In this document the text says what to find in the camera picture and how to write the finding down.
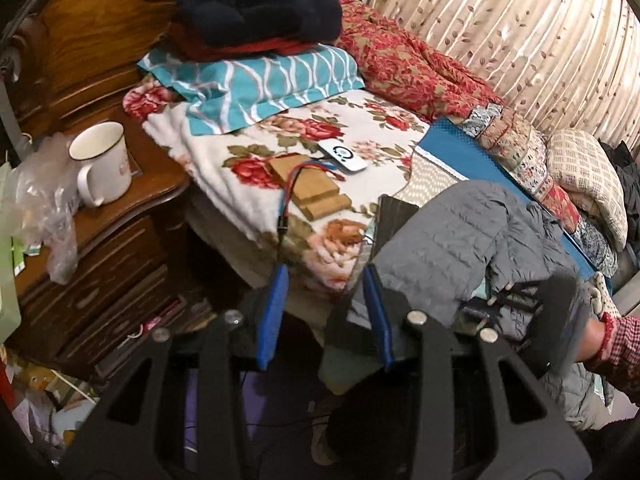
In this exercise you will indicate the red floral quilt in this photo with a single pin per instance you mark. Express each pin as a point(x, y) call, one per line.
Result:
point(401, 68)

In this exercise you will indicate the grey puffer jacket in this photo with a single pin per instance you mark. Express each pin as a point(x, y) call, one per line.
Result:
point(475, 238)

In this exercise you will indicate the brown cardboard box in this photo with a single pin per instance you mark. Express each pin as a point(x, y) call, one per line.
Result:
point(310, 185)

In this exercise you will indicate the beige patterned cushion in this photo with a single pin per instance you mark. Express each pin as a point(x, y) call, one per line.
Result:
point(577, 161)

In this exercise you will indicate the dark navy folded garment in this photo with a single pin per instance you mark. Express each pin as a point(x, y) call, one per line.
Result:
point(211, 30)

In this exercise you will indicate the white power bank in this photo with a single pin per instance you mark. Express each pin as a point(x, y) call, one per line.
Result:
point(343, 156)

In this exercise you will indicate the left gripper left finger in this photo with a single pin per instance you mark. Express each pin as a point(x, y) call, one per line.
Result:
point(176, 410)

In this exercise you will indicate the white enamel mug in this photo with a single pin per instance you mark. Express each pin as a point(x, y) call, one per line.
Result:
point(104, 170)

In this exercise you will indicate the white floral fleece blanket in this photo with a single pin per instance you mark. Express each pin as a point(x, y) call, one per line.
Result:
point(234, 172)

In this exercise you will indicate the right hand in glove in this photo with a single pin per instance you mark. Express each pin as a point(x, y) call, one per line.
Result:
point(600, 304)

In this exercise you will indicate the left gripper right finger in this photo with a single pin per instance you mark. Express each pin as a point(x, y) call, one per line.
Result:
point(448, 405)

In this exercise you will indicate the wooden nightstand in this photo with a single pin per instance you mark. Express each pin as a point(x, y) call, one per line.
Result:
point(127, 270)

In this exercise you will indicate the teal white patterned pillow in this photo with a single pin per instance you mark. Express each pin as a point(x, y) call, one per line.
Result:
point(229, 95)

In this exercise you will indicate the beige leaf-print curtain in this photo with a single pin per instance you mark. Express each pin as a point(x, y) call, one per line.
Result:
point(559, 63)

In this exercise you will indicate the clear plastic bag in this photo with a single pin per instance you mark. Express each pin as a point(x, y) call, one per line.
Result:
point(39, 199)

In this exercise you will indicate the carved wooden headboard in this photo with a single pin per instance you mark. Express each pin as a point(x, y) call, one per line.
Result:
point(62, 61)

